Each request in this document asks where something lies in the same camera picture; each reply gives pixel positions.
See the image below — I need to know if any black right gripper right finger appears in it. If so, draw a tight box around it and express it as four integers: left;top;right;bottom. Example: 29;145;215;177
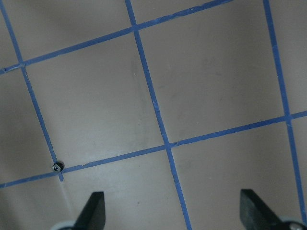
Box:
240;189;284;230

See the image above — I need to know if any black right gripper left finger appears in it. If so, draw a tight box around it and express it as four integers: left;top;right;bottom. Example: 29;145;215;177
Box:
73;192;106;230

